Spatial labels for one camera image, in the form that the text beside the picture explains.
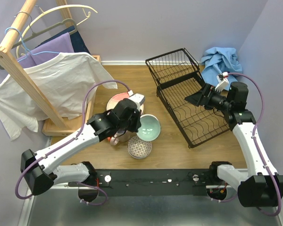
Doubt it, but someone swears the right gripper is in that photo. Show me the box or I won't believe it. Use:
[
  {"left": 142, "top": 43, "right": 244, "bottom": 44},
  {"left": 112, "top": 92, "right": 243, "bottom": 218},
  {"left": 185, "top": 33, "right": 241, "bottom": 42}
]
[{"left": 184, "top": 82, "right": 232, "bottom": 112}]

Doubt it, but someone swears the pink mug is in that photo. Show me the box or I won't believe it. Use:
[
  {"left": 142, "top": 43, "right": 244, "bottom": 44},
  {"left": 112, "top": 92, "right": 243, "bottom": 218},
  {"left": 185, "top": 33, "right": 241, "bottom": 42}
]
[{"left": 109, "top": 130, "right": 130, "bottom": 145}]

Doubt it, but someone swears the pink white plate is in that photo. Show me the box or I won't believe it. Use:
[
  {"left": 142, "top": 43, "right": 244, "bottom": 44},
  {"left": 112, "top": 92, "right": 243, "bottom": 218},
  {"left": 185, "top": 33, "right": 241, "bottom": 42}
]
[{"left": 106, "top": 92, "right": 144, "bottom": 113}]

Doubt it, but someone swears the teal bowl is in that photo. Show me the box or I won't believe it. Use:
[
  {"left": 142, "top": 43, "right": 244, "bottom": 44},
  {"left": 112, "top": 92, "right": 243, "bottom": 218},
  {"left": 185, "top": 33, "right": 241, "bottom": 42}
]
[{"left": 136, "top": 114, "right": 161, "bottom": 142}]

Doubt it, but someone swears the white patterned bowl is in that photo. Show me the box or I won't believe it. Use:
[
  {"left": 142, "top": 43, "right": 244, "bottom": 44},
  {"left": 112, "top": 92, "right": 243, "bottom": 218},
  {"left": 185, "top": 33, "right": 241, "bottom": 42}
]
[{"left": 127, "top": 136, "right": 152, "bottom": 154}]

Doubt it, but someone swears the plain white bowl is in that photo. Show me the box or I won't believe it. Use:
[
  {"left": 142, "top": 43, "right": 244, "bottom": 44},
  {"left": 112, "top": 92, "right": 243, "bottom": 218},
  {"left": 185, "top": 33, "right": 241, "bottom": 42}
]
[{"left": 130, "top": 153, "right": 149, "bottom": 159}]

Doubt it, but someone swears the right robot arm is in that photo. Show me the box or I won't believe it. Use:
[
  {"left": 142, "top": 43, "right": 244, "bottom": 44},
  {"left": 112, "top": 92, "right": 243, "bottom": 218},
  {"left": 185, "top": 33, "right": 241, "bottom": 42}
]
[{"left": 185, "top": 82, "right": 283, "bottom": 208}]

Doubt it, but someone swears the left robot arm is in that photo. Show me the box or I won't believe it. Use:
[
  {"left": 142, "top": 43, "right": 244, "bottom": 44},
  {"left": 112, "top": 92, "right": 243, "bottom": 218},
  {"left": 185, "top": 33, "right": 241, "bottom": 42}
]
[{"left": 20, "top": 94, "right": 145, "bottom": 195}]

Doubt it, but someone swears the wooden clothes rack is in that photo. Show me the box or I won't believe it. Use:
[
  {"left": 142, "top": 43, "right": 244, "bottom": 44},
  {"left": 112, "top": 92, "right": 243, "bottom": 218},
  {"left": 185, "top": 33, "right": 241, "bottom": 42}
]
[{"left": 0, "top": 0, "right": 101, "bottom": 137}]

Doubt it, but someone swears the blue cloth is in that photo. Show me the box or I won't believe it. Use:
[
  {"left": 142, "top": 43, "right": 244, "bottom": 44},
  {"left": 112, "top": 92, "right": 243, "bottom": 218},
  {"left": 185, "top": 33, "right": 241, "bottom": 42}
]
[{"left": 201, "top": 47, "right": 243, "bottom": 86}]

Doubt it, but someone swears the white t-shirt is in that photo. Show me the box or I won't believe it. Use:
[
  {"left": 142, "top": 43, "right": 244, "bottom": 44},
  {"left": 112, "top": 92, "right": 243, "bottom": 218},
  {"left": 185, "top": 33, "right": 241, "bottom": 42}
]
[{"left": 0, "top": 52, "right": 117, "bottom": 140}]

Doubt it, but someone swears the navy garment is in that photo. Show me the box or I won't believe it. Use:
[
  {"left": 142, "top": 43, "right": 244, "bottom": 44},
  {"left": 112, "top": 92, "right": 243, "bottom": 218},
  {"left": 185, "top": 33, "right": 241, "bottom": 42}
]
[{"left": 37, "top": 26, "right": 90, "bottom": 54}]

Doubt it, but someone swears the purple shirt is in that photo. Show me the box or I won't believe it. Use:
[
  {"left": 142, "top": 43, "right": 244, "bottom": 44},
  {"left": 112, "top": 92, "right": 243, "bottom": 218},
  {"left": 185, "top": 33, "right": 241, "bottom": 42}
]
[{"left": 17, "top": 33, "right": 74, "bottom": 68}]

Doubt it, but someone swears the cream hanger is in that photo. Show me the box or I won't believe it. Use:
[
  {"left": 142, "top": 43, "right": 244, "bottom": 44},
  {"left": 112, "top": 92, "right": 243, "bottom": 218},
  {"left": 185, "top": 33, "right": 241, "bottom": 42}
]
[{"left": 16, "top": 4, "right": 99, "bottom": 57}]

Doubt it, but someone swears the blue hanger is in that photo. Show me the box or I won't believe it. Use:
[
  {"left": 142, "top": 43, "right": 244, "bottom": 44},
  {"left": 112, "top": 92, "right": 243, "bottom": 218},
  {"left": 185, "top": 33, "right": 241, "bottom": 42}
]
[{"left": 5, "top": 27, "right": 59, "bottom": 62}]

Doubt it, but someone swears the grey hanger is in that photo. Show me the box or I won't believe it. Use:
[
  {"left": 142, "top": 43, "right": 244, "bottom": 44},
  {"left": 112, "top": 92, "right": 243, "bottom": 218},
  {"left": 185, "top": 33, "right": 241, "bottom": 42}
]
[{"left": 0, "top": 18, "right": 78, "bottom": 70}]

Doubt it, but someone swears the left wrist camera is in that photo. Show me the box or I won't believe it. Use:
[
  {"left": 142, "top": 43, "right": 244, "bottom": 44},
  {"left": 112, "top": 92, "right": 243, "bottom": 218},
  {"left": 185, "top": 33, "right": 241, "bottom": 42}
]
[{"left": 127, "top": 90, "right": 145, "bottom": 106}]

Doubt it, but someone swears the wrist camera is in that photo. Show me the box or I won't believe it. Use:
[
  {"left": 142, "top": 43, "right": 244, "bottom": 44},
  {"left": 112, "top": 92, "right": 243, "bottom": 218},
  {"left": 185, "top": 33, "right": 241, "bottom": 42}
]
[
  {"left": 215, "top": 72, "right": 229, "bottom": 92},
  {"left": 127, "top": 90, "right": 145, "bottom": 106}
]

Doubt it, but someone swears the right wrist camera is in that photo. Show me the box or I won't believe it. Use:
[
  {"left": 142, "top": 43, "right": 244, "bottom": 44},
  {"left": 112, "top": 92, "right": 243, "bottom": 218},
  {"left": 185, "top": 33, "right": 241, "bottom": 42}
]
[{"left": 215, "top": 72, "right": 229, "bottom": 92}]

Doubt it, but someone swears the black wire dish rack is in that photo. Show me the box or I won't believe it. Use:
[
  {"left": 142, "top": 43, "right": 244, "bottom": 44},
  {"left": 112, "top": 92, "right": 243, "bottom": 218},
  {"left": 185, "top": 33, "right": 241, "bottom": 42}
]
[{"left": 145, "top": 48, "right": 229, "bottom": 148}]

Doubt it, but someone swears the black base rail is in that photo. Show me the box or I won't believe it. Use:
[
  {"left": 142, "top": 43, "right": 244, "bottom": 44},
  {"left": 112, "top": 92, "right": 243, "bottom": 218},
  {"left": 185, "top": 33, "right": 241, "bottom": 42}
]
[{"left": 68, "top": 168, "right": 236, "bottom": 197}]

